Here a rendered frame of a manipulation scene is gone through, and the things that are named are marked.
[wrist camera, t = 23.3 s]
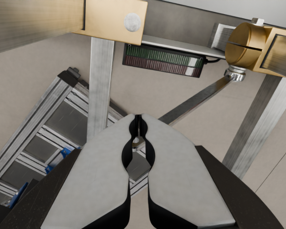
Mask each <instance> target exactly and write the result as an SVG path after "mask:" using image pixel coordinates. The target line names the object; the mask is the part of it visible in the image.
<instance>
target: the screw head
mask: <svg viewBox="0 0 286 229"><path fill-rule="evenodd" d="M124 26H125V28H126V29H127V30H128V31H130V32H135V31H137V30H138V29H139V28H140V26H141V20H140V17H139V16H138V15H137V14H135V13H129V14H127V15H126V16H125V18H124Z"/></svg>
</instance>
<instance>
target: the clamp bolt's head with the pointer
mask: <svg viewBox="0 0 286 229"><path fill-rule="evenodd" d="M228 65H229V70H232V71H235V72H238V73H245V71H246V70H248V69H246V68H244V67H242V66H238V65H230V64H228Z"/></svg>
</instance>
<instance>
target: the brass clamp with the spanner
mask: <svg viewBox="0 0 286 229"><path fill-rule="evenodd" d="M263 22H264V19H259V18H252V20H251V22H250V23H247V22H243V23H241V24H240V25H239V26H237V27H236V28H235V29H234V31H233V32H232V33H231V35H230V37H229V39H228V41H231V42H234V43H238V44H240V45H237V44H232V43H227V45H226V48H225V59H226V61H227V63H228V64H230V65H238V66H242V67H244V68H246V69H248V70H250V71H253V72H257V73H263V74H268V75H274V76H280V77H285V76H282V75H280V74H278V73H275V72H273V71H271V70H268V69H266V68H263V67H262V64H263V62H264V60H265V58H266V56H267V54H268V52H269V50H270V48H271V45H272V43H273V41H274V39H275V37H276V36H277V35H278V36H284V37H286V29H282V28H277V27H273V26H264V25H263ZM285 78H286V77H285Z"/></svg>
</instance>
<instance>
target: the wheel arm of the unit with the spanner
mask: <svg viewBox="0 0 286 229"><path fill-rule="evenodd" d="M285 109H286V78H285V77H280V76H274V75H268V74H266V76H265V78H264V80H263V83H262V84H261V86H260V88H259V90H258V92H257V94H256V96H255V98H254V100H253V102H252V104H251V106H250V108H249V110H248V112H247V114H246V116H245V118H244V120H243V122H242V124H241V126H240V128H239V130H238V131H237V133H236V135H235V137H234V139H233V141H232V143H231V145H230V147H229V149H228V151H227V153H226V155H225V157H224V159H223V161H222V164H223V165H225V166H226V167H227V168H228V169H229V170H230V171H231V172H232V173H233V174H235V175H236V176H237V177H238V178H239V179H240V180H242V179H243V177H244V175H245V174H246V172H247V171H248V169H249V167H250V166H251V164H252V163H253V161H254V159H255V158H256V156H257V154H258V153H259V151H260V150H261V148H262V146H263V145H264V143H265V141H266V140H267V138H268V136H269V135H270V133H271V132H272V130H273V129H274V127H275V125H276V124H277V122H278V120H279V119H280V117H281V115H282V114H283V112H284V111H285Z"/></svg>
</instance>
